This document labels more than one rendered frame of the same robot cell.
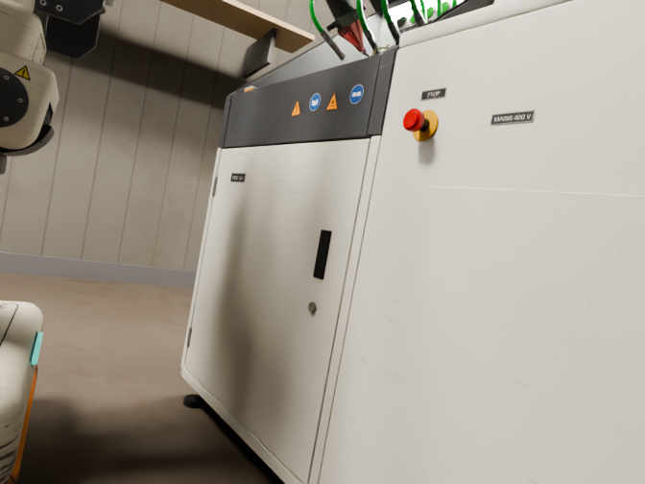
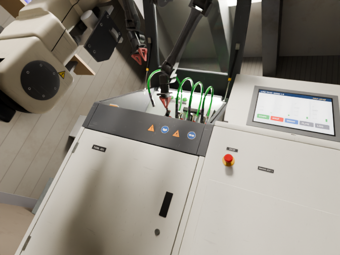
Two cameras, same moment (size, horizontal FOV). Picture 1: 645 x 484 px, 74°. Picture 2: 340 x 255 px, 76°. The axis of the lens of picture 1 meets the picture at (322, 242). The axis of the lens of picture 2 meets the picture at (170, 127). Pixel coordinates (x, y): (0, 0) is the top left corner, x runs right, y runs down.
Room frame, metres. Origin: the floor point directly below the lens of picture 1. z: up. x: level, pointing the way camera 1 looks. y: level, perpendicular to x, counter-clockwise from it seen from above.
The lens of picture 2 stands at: (0.10, 0.55, 0.52)
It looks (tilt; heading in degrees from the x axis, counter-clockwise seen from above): 21 degrees up; 330
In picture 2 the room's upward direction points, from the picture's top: 20 degrees clockwise
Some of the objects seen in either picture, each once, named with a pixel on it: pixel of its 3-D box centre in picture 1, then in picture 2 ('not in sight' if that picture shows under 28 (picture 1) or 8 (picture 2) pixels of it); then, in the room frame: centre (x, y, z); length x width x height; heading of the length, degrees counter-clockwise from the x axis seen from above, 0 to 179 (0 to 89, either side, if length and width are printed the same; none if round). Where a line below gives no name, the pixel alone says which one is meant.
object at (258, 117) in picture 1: (291, 113); (143, 127); (1.09, 0.13, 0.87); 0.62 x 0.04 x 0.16; 39
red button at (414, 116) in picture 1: (418, 122); (228, 159); (0.71, -0.12, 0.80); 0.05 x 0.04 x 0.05; 39
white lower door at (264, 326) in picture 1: (255, 280); (107, 210); (1.08, 0.15, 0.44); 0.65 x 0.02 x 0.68; 39
